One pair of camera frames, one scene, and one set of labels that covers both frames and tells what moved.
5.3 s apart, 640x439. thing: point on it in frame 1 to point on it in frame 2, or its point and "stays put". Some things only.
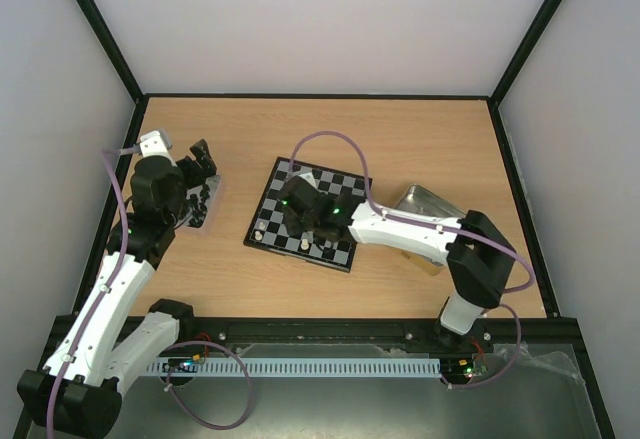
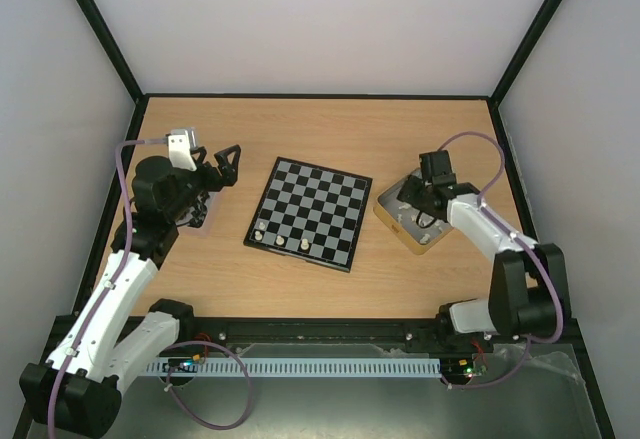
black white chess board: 269,232 stays put
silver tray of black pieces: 198,200 stays put
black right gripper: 304,224 to 417,193
